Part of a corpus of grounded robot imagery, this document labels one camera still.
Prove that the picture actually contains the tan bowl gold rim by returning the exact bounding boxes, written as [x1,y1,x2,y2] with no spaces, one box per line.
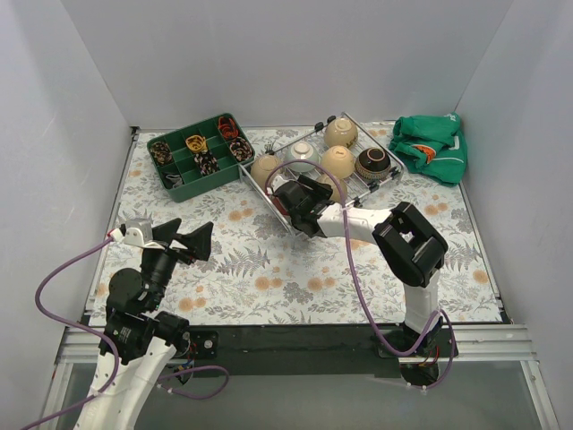
[251,154,281,189]

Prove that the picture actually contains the dark floral roll right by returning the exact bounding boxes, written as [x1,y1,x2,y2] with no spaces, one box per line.
[228,137,253,163]

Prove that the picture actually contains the orange black roll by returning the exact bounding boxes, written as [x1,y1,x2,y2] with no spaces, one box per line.
[218,116,239,141]

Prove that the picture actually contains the yellow patterned roll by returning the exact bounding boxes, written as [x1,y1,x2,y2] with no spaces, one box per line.
[185,134,208,154]

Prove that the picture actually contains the dark floral roll middle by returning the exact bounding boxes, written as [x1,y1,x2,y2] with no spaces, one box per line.
[193,150,219,176]

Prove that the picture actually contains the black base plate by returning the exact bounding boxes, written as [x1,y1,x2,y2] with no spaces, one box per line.
[105,312,400,378]

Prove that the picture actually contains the tan bowl front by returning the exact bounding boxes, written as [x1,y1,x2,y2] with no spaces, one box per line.
[316,174,348,204]

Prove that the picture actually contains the aluminium frame rail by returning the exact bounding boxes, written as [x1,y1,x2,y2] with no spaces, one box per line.
[42,324,559,429]

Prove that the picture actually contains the purple cable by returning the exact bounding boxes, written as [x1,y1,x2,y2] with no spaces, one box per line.
[263,159,456,391]
[30,235,232,430]

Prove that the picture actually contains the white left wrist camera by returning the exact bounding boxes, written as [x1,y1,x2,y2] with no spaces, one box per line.
[107,219,153,248]

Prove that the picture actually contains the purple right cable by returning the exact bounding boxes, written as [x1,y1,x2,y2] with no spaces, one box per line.
[263,159,456,391]

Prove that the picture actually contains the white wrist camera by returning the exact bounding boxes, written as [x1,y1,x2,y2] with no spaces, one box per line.
[107,219,153,248]
[266,174,292,195]

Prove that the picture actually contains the beige bowl back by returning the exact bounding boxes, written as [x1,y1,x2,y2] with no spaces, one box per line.
[324,117,358,149]

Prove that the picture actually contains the grey roll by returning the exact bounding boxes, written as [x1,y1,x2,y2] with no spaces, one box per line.
[163,174,184,189]

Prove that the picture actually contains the cream embossed bowl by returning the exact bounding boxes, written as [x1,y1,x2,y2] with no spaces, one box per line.
[321,146,355,179]

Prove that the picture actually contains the light green bowl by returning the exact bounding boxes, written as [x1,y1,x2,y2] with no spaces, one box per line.
[285,141,321,173]

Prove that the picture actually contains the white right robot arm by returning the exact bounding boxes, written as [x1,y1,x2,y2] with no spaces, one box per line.
[265,176,448,357]

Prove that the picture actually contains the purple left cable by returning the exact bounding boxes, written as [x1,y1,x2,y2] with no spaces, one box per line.
[30,235,232,430]

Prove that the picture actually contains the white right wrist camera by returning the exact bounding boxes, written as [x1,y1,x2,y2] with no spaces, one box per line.
[266,174,292,195]

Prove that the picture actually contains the dark patterned roll left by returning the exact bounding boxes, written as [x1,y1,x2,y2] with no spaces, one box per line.
[150,141,174,166]

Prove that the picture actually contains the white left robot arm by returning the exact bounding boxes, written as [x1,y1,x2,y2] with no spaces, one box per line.
[75,219,213,429]

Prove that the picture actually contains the metal wire dish rack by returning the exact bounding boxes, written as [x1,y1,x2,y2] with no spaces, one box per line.
[240,112,406,237]

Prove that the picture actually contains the green compartment tray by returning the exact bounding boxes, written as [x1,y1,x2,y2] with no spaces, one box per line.
[147,113,255,202]

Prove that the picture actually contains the dark floral roll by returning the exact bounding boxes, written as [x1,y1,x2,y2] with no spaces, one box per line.
[228,137,253,163]
[193,150,219,176]

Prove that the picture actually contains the green cloth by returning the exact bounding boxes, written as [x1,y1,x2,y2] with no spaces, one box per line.
[389,112,468,186]

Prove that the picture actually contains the dark patterned bowl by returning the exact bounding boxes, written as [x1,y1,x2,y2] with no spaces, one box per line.
[355,147,391,181]

